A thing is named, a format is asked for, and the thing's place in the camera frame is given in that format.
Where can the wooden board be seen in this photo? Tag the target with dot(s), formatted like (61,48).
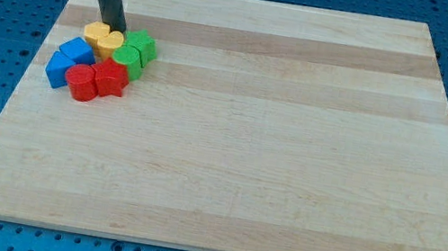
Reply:
(258,127)

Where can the green cylinder block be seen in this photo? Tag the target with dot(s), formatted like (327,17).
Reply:
(130,58)

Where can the blue triangle block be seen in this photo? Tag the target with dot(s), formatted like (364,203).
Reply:
(56,69)

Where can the red cylinder block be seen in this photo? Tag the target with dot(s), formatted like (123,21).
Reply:
(81,82)

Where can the blue cube block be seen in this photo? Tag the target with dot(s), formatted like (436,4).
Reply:
(79,51)

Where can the red star block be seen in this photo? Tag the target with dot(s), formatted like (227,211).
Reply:
(110,78)

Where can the yellow heart block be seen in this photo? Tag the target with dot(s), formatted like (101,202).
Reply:
(107,44)

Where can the green star block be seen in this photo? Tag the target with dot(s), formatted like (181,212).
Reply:
(144,44)

